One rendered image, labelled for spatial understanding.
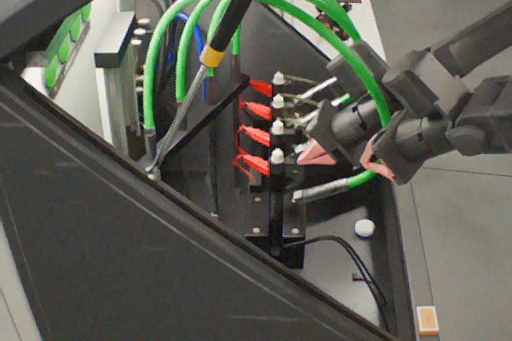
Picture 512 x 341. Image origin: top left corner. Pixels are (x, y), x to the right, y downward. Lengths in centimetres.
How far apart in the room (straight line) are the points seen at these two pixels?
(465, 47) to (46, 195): 60
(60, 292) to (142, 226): 17
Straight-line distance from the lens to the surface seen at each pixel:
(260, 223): 118
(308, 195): 102
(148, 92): 106
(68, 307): 89
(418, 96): 79
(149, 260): 79
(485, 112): 73
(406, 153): 87
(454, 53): 99
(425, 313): 109
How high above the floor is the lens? 178
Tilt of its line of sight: 36 degrees down
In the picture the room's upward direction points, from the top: straight up
